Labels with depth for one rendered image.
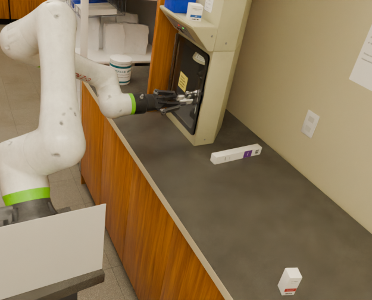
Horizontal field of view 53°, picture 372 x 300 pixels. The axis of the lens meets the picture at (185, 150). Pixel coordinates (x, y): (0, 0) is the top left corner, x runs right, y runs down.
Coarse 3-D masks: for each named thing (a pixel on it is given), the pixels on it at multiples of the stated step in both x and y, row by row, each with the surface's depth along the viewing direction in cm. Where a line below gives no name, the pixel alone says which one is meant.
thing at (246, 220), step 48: (96, 96) 208; (144, 144) 175; (240, 144) 189; (192, 192) 150; (240, 192) 155; (288, 192) 161; (192, 240) 129; (240, 240) 132; (288, 240) 136; (336, 240) 140; (240, 288) 115; (336, 288) 121
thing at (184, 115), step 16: (176, 48) 180; (192, 48) 167; (176, 64) 182; (192, 64) 169; (208, 64) 159; (176, 80) 185; (192, 80) 171; (192, 96) 173; (176, 112) 189; (192, 112) 175; (192, 128) 177
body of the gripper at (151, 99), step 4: (148, 96) 161; (152, 96) 162; (156, 96) 166; (148, 100) 160; (152, 100) 161; (156, 100) 165; (160, 100) 166; (148, 104) 160; (152, 104) 161; (156, 104) 164; (160, 104) 165; (148, 108) 161; (152, 108) 162; (156, 108) 163; (160, 108) 164
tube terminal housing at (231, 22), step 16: (224, 0) 145; (240, 0) 148; (208, 16) 155; (224, 16) 149; (240, 16) 152; (224, 32) 153; (240, 32) 161; (224, 48) 157; (224, 64) 162; (208, 80) 163; (224, 80) 167; (208, 96) 168; (224, 96) 175; (208, 112) 173; (224, 112) 197; (208, 128) 178; (192, 144) 181
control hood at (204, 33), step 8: (168, 16) 166; (176, 16) 156; (184, 16) 157; (184, 24) 152; (192, 24) 147; (200, 24) 149; (208, 24) 151; (192, 32) 150; (200, 32) 147; (208, 32) 149; (216, 32) 151; (200, 40) 151; (208, 40) 151; (208, 48) 153
